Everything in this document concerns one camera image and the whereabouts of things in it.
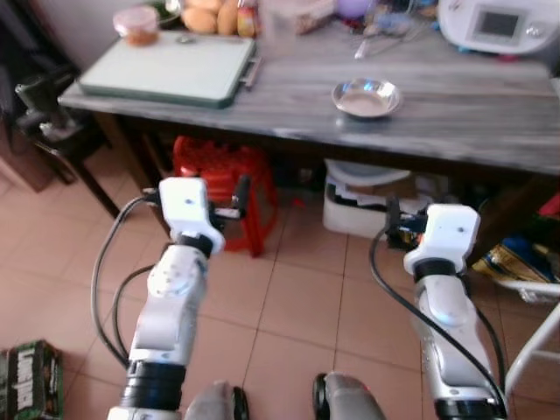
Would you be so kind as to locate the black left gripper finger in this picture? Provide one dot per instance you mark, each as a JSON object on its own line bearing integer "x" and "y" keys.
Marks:
{"x": 241, "y": 191}

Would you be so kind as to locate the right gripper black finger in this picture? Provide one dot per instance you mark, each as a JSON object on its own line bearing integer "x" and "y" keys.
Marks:
{"x": 394, "y": 210}

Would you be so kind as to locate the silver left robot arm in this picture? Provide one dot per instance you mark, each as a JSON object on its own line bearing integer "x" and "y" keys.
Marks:
{"x": 171, "y": 297}

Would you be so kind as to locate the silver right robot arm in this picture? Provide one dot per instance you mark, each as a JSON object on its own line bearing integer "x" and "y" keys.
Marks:
{"x": 446, "y": 332}

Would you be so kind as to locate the red plastic stool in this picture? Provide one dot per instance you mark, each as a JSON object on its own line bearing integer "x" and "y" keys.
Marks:
{"x": 223, "y": 175}

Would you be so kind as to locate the white lidded bin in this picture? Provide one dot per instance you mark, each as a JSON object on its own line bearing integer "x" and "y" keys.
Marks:
{"x": 359, "y": 206}

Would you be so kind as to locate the yellow blue sack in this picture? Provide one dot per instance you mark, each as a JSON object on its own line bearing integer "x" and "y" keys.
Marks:
{"x": 516, "y": 262}

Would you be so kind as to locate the small steel bowl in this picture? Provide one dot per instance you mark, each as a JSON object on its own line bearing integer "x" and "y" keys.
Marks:
{"x": 367, "y": 98}

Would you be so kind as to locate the dark wooden table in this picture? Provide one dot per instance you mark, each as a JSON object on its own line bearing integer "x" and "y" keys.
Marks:
{"x": 472, "y": 105}

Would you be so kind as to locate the pale green cutting board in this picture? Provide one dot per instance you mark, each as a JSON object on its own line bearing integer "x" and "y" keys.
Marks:
{"x": 166, "y": 70}

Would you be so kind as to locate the red bag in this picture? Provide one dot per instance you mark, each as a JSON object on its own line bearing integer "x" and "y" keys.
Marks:
{"x": 551, "y": 207}

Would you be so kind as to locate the dark wooden stool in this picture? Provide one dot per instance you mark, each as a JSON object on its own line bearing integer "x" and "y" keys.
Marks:
{"x": 83, "y": 171}

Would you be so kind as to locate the white metal chair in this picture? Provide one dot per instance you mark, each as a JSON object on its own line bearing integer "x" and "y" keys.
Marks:
{"x": 529, "y": 337}

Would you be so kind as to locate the metal spoon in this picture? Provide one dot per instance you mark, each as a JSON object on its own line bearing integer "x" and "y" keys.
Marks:
{"x": 362, "y": 48}

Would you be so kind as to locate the red yellow packet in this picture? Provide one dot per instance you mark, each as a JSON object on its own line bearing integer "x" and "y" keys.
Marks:
{"x": 248, "y": 19}

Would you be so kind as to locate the golden bread bun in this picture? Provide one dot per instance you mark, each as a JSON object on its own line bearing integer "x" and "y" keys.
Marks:
{"x": 227, "y": 17}
{"x": 199, "y": 21}

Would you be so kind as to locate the grey right robot leg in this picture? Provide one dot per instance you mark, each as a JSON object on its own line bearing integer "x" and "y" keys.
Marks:
{"x": 350, "y": 398}

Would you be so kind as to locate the grey robot leg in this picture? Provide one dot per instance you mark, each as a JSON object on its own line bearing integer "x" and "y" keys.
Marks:
{"x": 350, "y": 398}
{"x": 214, "y": 402}

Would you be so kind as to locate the clear plastic food container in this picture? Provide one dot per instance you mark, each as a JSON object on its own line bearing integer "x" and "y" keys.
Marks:
{"x": 302, "y": 16}

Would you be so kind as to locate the grey left robot leg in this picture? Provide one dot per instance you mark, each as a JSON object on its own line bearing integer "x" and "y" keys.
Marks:
{"x": 214, "y": 402}

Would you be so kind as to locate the round pink lidded container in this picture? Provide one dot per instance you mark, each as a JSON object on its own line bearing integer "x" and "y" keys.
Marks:
{"x": 137, "y": 26}

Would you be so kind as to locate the purple round object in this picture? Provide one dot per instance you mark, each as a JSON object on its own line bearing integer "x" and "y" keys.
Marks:
{"x": 354, "y": 9}

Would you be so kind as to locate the white kitchen appliance with screen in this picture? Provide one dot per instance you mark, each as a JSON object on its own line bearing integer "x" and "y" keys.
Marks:
{"x": 499, "y": 26}

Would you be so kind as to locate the black bag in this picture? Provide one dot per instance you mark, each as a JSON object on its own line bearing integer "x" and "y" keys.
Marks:
{"x": 44, "y": 101}

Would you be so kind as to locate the green Long Jack carton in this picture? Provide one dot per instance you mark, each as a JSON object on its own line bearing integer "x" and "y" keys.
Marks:
{"x": 31, "y": 381}

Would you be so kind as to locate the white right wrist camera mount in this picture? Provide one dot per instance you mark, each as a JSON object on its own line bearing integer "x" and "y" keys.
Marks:
{"x": 448, "y": 236}

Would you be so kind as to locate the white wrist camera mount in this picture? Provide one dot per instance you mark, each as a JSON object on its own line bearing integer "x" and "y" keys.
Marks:
{"x": 185, "y": 210}
{"x": 448, "y": 236}

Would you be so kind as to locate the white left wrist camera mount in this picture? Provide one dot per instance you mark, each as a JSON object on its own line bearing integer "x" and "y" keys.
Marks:
{"x": 185, "y": 210}

